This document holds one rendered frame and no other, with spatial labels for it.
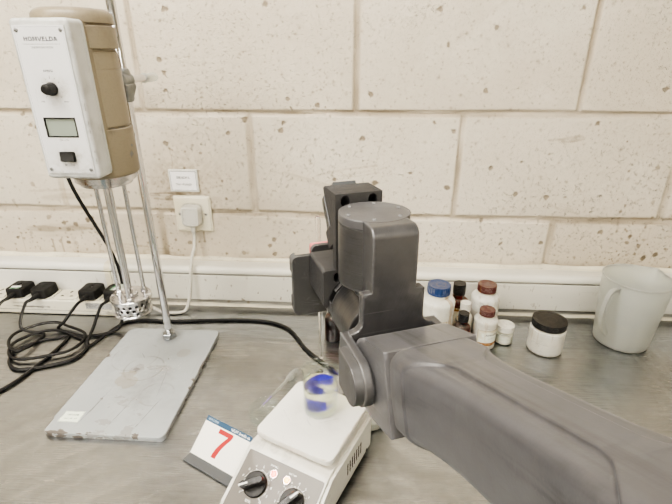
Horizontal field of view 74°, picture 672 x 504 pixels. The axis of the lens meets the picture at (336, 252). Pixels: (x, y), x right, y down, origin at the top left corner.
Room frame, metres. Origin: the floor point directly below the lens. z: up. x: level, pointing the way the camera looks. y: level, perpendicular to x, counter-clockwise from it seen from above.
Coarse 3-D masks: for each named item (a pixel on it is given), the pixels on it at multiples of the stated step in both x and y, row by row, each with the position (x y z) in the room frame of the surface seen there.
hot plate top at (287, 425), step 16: (288, 400) 0.52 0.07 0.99; (272, 416) 0.49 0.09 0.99; (288, 416) 0.49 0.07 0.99; (304, 416) 0.49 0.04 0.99; (336, 416) 0.49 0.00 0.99; (352, 416) 0.49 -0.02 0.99; (272, 432) 0.46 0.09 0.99; (288, 432) 0.46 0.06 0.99; (304, 432) 0.46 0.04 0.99; (320, 432) 0.46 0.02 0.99; (336, 432) 0.46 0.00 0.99; (352, 432) 0.47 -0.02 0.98; (288, 448) 0.44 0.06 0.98; (304, 448) 0.43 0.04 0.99; (320, 448) 0.43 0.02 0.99; (336, 448) 0.43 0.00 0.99
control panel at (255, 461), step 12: (252, 456) 0.44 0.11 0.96; (264, 456) 0.44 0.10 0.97; (240, 468) 0.43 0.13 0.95; (252, 468) 0.43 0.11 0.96; (264, 468) 0.43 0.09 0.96; (276, 468) 0.43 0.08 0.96; (288, 468) 0.42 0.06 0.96; (240, 480) 0.42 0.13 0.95; (276, 480) 0.41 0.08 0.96; (300, 480) 0.41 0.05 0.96; (312, 480) 0.41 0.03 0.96; (228, 492) 0.41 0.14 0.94; (240, 492) 0.41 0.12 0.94; (264, 492) 0.40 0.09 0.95; (276, 492) 0.40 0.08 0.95; (312, 492) 0.39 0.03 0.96
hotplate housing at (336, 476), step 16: (368, 416) 0.51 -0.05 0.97; (368, 432) 0.50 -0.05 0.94; (256, 448) 0.45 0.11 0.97; (272, 448) 0.45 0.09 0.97; (352, 448) 0.45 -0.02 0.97; (240, 464) 0.44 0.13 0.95; (288, 464) 0.43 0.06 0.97; (304, 464) 0.43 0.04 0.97; (320, 464) 0.42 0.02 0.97; (336, 464) 0.42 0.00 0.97; (352, 464) 0.46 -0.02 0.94; (320, 480) 0.40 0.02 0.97; (336, 480) 0.41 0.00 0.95; (224, 496) 0.41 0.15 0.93; (320, 496) 0.39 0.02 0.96; (336, 496) 0.41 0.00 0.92
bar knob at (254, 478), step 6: (252, 474) 0.42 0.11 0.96; (258, 474) 0.42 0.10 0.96; (264, 474) 0.42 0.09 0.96; (246, 480) 0.41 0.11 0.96; (252, 480) 0.41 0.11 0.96; (258, 480) 0.40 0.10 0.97; (264, 480) 0.41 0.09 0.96; (240, 486) 0.40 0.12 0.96; (246, 486) 0.40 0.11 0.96; (252, 486) 0.40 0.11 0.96; (258, 486) 0.41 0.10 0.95; (264, 486) 0.41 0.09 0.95; (246, 492) 0.40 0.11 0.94; (252, 492) 0.40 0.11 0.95; (258, 492) 0.40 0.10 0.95
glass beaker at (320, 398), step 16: (304, 368) 0.52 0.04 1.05; (320, 368) 0.53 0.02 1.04; (336, 368) 0.52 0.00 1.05; (304, 384) 0.50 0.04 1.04; (320, 384) 0.48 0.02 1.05; (336, 384) 0.50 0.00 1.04; (304, 400) 0.50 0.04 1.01; (320, 400) 0.48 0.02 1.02; (336, 400) 0.50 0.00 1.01; (320, 416) 0.48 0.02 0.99
